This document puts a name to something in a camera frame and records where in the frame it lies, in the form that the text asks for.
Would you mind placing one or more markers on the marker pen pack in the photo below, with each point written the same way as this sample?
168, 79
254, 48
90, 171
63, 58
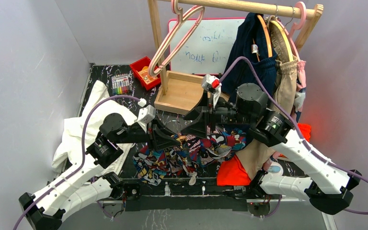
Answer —
120, 84

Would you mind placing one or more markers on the orange shorts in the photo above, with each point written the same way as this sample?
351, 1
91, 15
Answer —
232, 173

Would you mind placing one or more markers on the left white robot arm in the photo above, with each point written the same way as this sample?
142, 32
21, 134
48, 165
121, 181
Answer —
47, 208

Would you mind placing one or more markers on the small red cloth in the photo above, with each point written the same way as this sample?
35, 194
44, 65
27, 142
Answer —
305, 130

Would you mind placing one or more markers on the white cloth garment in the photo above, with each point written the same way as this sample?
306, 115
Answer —
70, 147

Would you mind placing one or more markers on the red plastic bin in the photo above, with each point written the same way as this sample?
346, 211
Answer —
137, 66

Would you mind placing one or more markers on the pink plastic hanger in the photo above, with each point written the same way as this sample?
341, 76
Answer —
180, 21

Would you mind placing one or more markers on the pink framed whiteboard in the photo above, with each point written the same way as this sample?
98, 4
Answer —
208, 48

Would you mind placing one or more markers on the orange wooden hanger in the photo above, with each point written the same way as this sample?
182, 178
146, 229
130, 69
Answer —
176, 126

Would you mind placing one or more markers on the wooden clothes rack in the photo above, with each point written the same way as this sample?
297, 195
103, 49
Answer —
180, 91

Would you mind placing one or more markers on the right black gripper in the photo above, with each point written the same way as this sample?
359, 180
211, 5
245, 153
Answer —
199, 128

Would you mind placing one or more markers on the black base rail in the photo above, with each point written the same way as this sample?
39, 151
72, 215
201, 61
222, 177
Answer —
178, 194

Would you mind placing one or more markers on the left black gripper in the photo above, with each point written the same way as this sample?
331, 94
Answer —
162, 139

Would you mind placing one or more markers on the beige shorts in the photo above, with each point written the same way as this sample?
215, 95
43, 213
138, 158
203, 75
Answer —
256, 155

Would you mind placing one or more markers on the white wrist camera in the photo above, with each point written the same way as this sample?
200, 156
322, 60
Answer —
146, 114
212, 85

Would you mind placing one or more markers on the yellow hanger with beige shorts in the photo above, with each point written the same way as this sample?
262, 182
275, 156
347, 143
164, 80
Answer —
279, 40

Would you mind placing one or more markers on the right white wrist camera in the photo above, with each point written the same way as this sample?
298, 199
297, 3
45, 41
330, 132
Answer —
212, 85

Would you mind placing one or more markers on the pink hanger far right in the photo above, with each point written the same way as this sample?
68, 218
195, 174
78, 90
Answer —
292, 52

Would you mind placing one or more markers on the pink patterned garment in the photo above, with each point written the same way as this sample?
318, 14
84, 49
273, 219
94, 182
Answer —
298, 98

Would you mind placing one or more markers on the navy blue shorts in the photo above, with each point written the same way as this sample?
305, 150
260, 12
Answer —
241, 73

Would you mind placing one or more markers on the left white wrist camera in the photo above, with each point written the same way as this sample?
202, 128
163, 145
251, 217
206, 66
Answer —
146, 114

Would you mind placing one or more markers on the orange card box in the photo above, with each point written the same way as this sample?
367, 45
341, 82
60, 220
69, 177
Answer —
144, 74

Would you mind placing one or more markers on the comic print shorts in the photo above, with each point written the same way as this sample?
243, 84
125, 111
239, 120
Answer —
153, 166

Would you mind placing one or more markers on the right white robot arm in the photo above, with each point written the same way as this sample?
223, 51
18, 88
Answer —
326, 188

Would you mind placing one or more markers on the orange hanger with navy shorts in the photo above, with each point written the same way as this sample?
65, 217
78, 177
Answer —
261, 43

